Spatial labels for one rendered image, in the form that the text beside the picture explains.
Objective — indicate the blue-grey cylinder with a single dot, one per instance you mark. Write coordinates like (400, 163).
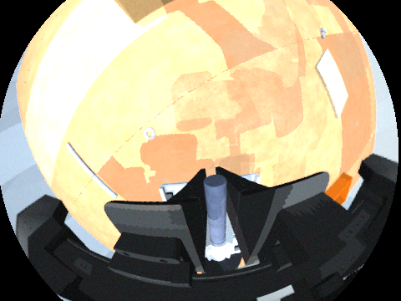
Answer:
(215, 198)

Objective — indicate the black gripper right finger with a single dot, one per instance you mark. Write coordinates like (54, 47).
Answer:
(253, 207)

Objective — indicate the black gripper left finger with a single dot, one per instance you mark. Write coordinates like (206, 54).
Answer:
(184, 215)

